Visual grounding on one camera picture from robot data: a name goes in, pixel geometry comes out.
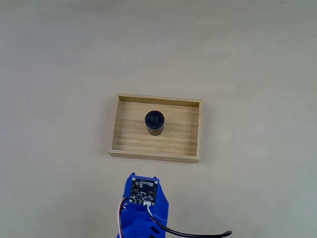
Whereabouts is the shallow wooden box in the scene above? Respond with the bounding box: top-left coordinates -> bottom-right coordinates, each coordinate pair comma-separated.
108,93 -> 203,164

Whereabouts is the bare camera circuit board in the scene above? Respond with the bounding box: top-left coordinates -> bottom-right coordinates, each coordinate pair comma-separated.
130,177 -> 159,207

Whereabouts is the black cylinder with lid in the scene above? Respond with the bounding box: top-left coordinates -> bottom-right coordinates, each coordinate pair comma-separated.
144,110 -> 166,137

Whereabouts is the white red black servo wire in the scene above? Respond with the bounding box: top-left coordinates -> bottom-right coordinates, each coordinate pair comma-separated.
116,197 -> 130,238

